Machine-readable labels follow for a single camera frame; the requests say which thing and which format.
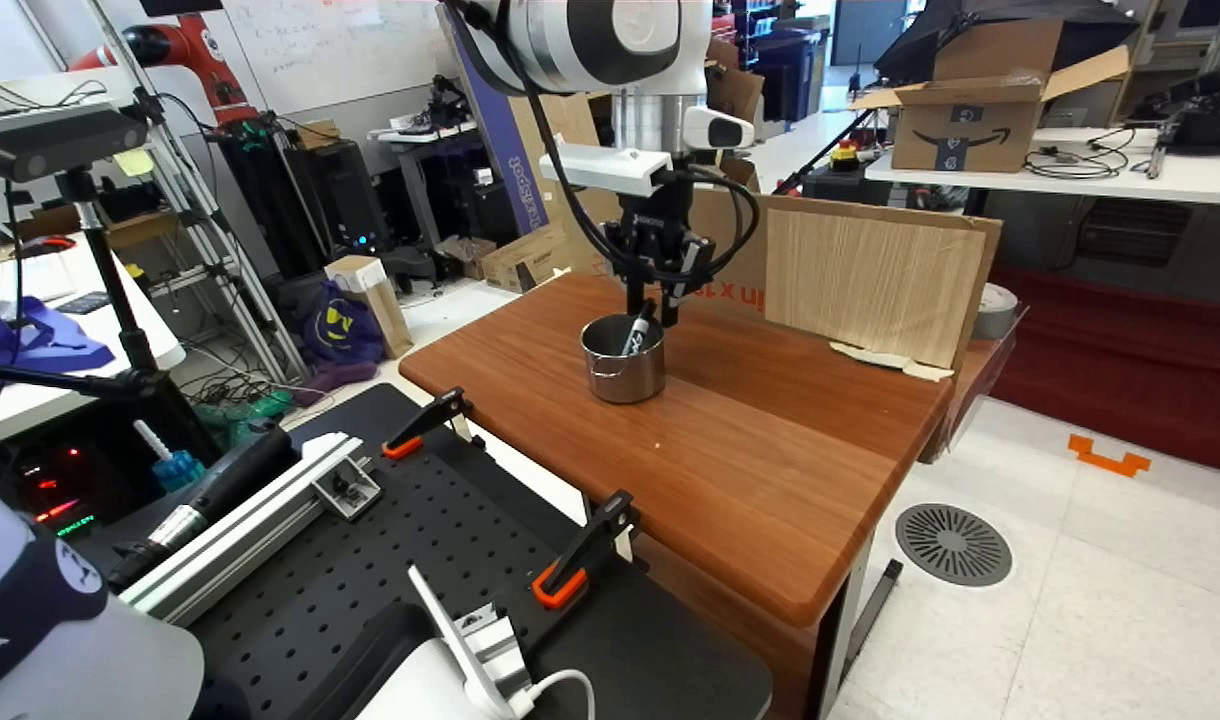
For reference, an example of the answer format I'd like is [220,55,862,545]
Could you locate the low cardboard box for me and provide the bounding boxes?
[476,220,572,295]

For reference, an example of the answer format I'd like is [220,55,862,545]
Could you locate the black tripod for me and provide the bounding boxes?
[0,163,228,466]

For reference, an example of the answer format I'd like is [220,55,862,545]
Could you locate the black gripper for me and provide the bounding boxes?
[602,170,718,356]

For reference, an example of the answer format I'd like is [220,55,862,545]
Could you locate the white cable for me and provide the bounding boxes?
[502,664,598,720]

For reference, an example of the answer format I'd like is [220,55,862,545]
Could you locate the black orange clamp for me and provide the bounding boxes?
[527,488,639,617]
[375,385,476,469]

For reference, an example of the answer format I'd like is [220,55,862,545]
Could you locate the silver aluminium rail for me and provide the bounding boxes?
[116,428,387,630]

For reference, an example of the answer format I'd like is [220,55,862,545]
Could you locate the red power tool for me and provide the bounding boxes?
[124,7,258,132]

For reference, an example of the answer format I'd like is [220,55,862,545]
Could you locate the black box red lights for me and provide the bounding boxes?
[0,420,151,542]

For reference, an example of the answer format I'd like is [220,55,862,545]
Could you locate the grey bucket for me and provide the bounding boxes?
[971,282,1027,346]

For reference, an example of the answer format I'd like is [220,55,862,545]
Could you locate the grey cables bundle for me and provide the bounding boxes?
[1024,125,1172,185]

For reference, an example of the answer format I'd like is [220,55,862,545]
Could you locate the round grey floor drain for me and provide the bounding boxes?
[891,499,1018,593]

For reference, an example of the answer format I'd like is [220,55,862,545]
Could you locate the open Amazon cardboard box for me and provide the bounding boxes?
[850,13,1137,177]

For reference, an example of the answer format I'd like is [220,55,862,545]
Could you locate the black cylinder white tip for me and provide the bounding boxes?
[143,426,304,558]

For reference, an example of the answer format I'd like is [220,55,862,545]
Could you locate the blue brush white handle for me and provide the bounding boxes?
[128,415,210,499]

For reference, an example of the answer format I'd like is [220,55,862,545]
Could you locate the flat cardboard sheet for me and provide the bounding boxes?
[547,172,1006,379]

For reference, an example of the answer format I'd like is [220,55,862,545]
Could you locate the black camera on tripod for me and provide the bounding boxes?
[0,101,154,185]

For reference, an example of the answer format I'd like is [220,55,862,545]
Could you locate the metal shelf rack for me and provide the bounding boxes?
[86,0,310,393]

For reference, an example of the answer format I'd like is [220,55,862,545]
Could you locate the torn tape strip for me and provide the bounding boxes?
[822,338,961,388]

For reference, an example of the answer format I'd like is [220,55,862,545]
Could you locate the brown wooden desk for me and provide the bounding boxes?
[395,268,1024,720]

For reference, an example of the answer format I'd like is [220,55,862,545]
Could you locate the purple bag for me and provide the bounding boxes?
[293,272,392,379]

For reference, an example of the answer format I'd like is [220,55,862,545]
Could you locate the purple cloth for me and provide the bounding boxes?
[0,286,116,393]

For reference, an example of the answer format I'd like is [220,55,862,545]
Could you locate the black rod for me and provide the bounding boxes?
[834,558,906,674]

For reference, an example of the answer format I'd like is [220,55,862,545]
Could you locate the long white table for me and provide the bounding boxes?
[861,125,1220,211]

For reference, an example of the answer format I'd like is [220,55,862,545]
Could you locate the black perforated base board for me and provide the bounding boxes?
[185,379,780,720]

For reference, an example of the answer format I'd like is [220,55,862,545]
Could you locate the steel metal cup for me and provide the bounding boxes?
[575,308,671,407]

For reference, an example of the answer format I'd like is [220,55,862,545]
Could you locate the silver metal bracket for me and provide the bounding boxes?
[404,563,539,720]

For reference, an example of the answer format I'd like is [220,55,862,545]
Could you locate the small tan cardboard box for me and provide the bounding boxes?
[321,253,417,359]

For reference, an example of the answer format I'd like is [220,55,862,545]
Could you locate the green object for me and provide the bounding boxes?
[214,388,300,452]

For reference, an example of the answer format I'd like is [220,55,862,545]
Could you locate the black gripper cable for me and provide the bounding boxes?
[519,73,762,277]

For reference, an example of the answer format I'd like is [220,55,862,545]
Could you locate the tall cardboard box purple side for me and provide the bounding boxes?
[434,0,613,240]

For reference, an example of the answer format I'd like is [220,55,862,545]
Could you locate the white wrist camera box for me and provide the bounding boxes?
[553,140,676,197]

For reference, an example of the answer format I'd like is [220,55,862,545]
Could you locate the small white table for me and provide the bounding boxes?
[0,231,189,458]

